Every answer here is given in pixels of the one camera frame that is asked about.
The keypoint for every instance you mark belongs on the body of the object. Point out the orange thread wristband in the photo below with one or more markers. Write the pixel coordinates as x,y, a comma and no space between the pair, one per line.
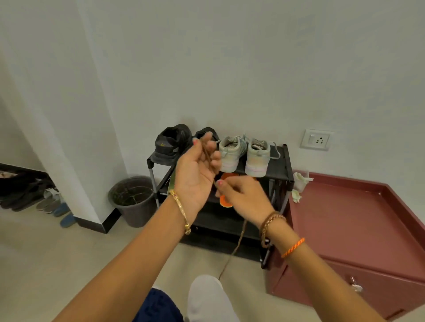
293,247

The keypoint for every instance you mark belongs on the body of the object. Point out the person's right forearm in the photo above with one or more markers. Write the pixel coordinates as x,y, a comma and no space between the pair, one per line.
318,282

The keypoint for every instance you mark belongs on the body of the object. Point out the person's left thumb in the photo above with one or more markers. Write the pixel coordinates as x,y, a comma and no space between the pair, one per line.
190,149

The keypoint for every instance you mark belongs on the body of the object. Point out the small crumpled white tissue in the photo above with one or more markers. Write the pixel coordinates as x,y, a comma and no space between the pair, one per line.
296,196

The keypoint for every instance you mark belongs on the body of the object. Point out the pastel sneaker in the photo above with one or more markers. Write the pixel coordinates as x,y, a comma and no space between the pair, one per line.
259,159
230,156

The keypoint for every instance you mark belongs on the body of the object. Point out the large crumpled white tissue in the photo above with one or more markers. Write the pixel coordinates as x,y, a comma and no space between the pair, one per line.
301,180

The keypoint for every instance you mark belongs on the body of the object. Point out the maroon metal cabinet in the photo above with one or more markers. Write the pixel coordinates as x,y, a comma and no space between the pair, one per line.
348,225

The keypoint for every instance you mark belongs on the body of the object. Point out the pile of black footwear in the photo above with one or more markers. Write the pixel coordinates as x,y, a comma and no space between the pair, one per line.
23,192

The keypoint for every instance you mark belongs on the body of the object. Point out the black shoe rack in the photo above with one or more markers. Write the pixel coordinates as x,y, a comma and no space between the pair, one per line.
279,172

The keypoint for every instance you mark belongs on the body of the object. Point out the person's left hand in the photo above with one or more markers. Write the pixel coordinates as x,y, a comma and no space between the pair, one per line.
192,179

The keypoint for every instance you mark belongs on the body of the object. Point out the white wall socket switch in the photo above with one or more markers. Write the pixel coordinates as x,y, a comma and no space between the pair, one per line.
315,140

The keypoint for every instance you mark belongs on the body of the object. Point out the orange shoe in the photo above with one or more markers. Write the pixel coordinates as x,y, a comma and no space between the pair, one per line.
225,201

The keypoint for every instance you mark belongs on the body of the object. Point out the person's blue trouser leg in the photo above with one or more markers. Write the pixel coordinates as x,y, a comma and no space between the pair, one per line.
159,307

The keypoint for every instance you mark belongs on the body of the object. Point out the person's right hand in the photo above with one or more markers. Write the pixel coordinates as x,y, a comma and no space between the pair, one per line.
247,200

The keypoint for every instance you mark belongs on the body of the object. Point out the grey plastic bucket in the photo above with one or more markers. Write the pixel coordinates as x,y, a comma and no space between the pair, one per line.
132,202

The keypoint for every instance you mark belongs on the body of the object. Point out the person's right thumb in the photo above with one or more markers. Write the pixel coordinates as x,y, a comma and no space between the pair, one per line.
221,185

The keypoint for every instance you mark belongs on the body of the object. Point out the grey slipper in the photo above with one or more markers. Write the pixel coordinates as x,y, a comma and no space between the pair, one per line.
49,200

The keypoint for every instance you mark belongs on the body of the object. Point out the person's light grey foot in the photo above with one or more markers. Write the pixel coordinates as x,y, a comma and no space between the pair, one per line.
209,298

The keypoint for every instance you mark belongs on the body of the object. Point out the person's left forearm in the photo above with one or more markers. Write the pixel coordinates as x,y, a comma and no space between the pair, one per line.
132,262

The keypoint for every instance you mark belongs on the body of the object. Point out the blue slipper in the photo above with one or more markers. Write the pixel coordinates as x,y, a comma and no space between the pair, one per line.
68,220
62,209

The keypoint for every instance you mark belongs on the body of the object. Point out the black sneaker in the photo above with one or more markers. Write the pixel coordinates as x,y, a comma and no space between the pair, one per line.
212,132
171,144

